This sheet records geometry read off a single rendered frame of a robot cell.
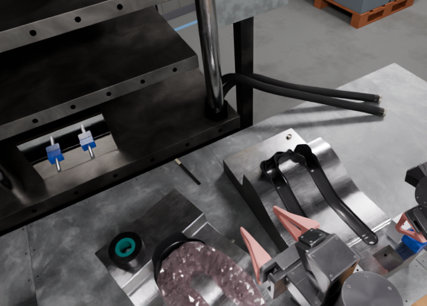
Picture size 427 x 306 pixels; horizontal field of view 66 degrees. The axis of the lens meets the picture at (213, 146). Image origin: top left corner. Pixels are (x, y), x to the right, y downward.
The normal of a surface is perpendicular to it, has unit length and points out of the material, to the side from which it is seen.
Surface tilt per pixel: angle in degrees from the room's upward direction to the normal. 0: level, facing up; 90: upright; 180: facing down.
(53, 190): 0
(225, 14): 90
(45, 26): 90
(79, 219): 0
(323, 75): 0
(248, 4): 90
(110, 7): 90
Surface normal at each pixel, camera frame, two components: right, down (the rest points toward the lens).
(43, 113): 0.46, 0.64
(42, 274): -0.08, -0.66
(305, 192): 0.14, -0.29
